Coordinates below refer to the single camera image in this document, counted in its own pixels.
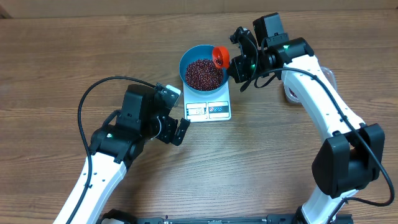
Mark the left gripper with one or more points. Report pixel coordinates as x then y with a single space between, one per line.
168 135

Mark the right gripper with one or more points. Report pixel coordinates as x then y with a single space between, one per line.
237 71

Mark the red measuring scoop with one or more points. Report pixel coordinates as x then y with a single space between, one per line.
222 53

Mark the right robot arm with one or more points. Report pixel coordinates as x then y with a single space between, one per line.
351 153

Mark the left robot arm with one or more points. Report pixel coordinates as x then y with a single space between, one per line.
113 147

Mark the red beans in scoop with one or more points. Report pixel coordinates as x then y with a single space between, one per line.
219 61

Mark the white digital kitchen scale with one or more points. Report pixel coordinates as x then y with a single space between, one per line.
207 106

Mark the red beans in bowl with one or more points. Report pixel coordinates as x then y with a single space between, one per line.
203 75

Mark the blue bowl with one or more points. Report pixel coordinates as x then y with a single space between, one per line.
193 54

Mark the red adzuki beans in container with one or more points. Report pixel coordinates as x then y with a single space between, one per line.
292 93

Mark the clear plastic container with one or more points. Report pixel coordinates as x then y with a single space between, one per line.
327 73

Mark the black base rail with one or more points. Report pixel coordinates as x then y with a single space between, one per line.
119 217

